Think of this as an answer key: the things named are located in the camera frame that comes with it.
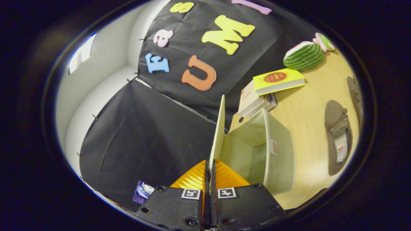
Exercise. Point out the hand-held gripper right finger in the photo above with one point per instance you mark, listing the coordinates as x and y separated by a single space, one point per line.
247 205

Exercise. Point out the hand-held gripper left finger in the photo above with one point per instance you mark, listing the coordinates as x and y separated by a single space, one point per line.
170 208

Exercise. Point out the pale green storage box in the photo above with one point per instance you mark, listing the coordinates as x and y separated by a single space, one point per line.
279 160

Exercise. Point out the brown fuzzy shoe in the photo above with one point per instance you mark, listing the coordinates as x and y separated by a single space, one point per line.
354 93
334 118

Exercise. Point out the blue printed packet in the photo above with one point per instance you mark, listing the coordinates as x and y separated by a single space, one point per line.
143 192

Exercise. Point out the black backdrop cloth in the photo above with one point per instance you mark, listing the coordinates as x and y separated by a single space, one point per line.
144 134

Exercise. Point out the white book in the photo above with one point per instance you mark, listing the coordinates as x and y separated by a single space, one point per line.
265 105

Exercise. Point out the beige book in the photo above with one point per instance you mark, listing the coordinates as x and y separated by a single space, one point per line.
249 102

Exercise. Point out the blue cover book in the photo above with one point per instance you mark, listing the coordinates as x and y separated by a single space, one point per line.
275 101

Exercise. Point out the yellow book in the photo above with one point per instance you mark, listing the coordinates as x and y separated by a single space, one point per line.
276 78

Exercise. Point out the watermelon slice plush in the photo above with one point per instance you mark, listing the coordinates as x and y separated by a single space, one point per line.
305 57

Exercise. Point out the long ceiling light panel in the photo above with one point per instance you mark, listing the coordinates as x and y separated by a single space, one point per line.
82 54

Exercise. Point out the pink and green plush toy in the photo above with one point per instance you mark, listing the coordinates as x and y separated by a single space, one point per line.
326 41

